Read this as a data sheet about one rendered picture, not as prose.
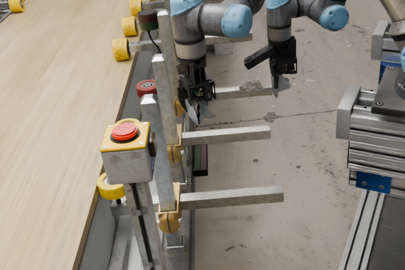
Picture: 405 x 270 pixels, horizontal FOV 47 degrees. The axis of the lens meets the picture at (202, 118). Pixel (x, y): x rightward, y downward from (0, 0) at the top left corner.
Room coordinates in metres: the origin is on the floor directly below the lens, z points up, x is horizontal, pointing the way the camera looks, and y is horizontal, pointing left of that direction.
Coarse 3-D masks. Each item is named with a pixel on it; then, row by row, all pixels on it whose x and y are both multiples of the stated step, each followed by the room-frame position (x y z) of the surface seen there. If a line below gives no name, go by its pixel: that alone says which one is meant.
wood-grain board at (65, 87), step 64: (64, 0) 2.60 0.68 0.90; (128, 0) 2.45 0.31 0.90; (0, 64) 1.77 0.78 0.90; (64, 64) 1.69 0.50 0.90; (128, 64) 1.62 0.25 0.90; (0, 128) 1.25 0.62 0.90; (64, 128) 1.21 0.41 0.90; (0, 192) 0.93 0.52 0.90; (64, 192) 0.90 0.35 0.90; (0, 256) 0.71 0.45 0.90; (64, 256) 0.69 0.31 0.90
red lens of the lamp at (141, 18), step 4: (156, 12) 1.37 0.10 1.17; (140, 16) 1.36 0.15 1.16; (144, 16) 1.35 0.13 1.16; (148, 16) 1.35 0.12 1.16; (152, 16) 1.35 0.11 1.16; (156, 16) 1.37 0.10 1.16; (140, 20) 1.36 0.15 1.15; (144, 20) 1.35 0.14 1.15; (148, 20) 1.35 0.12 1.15; (152, 20) 1.35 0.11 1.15
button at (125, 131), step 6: (120, 126) 0.63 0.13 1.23; (126, 126) 0.62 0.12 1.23; (132, 126) 0.62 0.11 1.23; (114, 132) 0.61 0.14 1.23; (120, 132) 0.61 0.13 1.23; (126, 132) 0.61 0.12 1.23; (132, 132) 0.61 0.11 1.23; (114, 138) 0.60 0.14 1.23; (120, 138) 0.60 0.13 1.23; (126, 138) 0.60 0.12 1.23
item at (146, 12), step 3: (147, 9) 1.40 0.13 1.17; (150, 9) 1.40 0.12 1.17; (153, 9) 1.40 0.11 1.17; (141, 12) 1.38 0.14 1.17; (144, 12) 1.38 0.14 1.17; (147, 12) 1.38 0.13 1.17; (150, 12) 1.37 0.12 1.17; (153, 12) 1.37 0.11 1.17; (141, 15) 1.36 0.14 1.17; (144, 15) 1.35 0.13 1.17; (159, 33) 1.36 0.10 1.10; (150, 36) 1.38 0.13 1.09; (159, 36) 1.36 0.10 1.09; (153, 42) 1.38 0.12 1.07; (156, 45) 1.37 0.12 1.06; (159, 48) 1.38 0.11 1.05; (159, 51) 1.37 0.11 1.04
